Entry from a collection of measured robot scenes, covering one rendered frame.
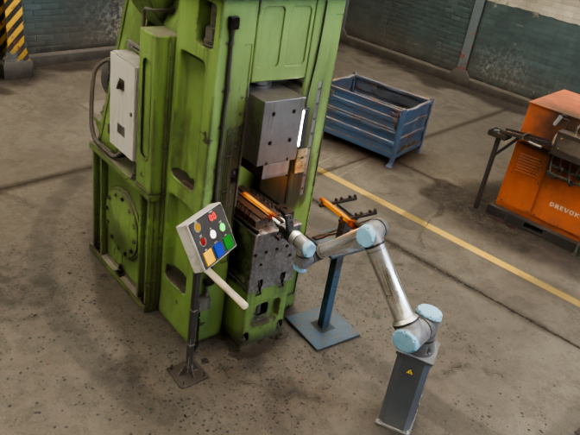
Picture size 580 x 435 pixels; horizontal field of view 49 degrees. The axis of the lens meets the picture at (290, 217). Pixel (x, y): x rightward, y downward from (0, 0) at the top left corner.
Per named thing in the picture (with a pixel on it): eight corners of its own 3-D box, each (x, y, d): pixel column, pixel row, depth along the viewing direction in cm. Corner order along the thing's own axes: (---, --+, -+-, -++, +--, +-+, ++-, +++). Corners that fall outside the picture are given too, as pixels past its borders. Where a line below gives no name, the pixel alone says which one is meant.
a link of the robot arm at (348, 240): (391, 209, 355) (311, 245, 402) (380, 216, 346) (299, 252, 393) (400, 228, 355) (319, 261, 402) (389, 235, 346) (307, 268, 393)
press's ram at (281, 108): (305, 157, 394) (317, 95, 375) (256, 167, 371) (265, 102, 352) (266, 131, 421) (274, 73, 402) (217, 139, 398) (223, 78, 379)
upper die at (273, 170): (286, 174, 391) (289, 160, 386) (261, 179, 379) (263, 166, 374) (248, 148, 418) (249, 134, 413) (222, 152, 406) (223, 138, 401)
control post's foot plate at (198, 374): (211, 377, 407) (212, 367, 403) (180, 390, 394) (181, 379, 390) (193, 357, 421) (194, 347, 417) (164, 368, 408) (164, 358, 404)
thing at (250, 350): (303, 344, 448) (304, 343, 448) (236, 374, 413) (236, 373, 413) (270, 313, 473) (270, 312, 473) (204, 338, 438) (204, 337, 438)
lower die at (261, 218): (279, 223, 408) (280, 212, 404) (254, 230, 396) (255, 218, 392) (242, 195, 435) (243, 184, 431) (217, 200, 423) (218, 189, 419)
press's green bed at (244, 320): (282, 331, 457) (292, 279, 435) (240, 349, 435) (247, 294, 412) (238, 291, 493) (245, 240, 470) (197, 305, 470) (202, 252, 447)
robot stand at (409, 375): (416, 414, 405) (440, 343, 376) (408, 438, 387) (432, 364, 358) (383, 401, 412) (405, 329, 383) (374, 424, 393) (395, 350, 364)
